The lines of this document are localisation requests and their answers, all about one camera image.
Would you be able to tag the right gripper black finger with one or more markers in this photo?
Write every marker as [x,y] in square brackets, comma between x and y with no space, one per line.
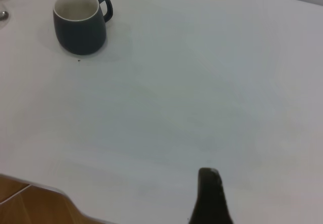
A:
[210,201]

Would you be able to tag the dark grey mug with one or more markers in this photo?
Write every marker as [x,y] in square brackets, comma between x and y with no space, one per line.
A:
[80,37]

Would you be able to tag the clear round glass lid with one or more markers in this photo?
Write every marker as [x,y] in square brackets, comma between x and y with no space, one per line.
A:
[7,23]

